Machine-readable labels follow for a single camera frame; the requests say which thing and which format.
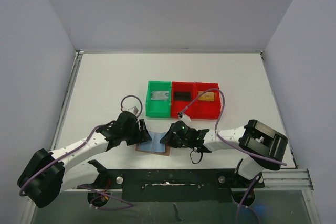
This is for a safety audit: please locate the red plastic right bin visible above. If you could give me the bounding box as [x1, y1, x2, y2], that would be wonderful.
[194, 82, 221, 120]

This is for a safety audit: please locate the silver grey card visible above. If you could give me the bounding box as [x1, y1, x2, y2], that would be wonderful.
[151, 90, 170, 101]

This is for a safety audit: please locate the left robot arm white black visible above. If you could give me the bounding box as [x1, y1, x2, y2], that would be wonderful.
[17, 111, 151, 208]

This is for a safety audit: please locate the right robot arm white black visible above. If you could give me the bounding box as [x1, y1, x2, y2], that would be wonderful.
[160, 120, 288, 187]

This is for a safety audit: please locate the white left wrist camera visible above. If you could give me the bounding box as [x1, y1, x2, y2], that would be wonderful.
[126, 106, 139, 116]

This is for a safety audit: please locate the aluminium left rail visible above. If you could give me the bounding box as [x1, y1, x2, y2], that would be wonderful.
[48, 50, 83, 152]

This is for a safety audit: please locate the green plastic bin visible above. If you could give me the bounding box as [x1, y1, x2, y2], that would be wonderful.
[145, 81, 172, 118]

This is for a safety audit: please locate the aluminium front rail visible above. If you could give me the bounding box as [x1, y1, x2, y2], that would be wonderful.
[60, 165, 313, 192]

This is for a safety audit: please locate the black card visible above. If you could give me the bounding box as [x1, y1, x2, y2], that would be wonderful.
[173, 91, 192, 101]

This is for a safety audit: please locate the brown leather card holder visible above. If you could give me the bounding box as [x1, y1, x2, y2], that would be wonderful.
[135, 131, 170, 156]

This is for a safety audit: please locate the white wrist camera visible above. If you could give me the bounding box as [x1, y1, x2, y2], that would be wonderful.
[126, 106, 139, 116]
[178, 112, 191, 124]

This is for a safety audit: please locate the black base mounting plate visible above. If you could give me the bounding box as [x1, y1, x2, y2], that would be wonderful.
[86, 168, 251, 203]

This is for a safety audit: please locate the red plastic middle bin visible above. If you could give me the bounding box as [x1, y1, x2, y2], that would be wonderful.
[170, 82, 195, 118]

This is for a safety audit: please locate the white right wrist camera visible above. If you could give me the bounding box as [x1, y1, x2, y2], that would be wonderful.
[178, 112, 191, 124]

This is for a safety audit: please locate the aluminium rail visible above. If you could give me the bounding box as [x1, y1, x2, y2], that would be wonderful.
[60, 165, 313, 192]
[48, 50, 83, 152]

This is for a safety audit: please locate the gold card with stripe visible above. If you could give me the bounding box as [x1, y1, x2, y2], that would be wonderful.
[198, 91, 215, 102]

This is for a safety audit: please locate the red plastic bin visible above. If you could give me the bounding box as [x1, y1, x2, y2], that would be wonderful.
[194, 82, 221, 120]
[170, 82, 195, 118]

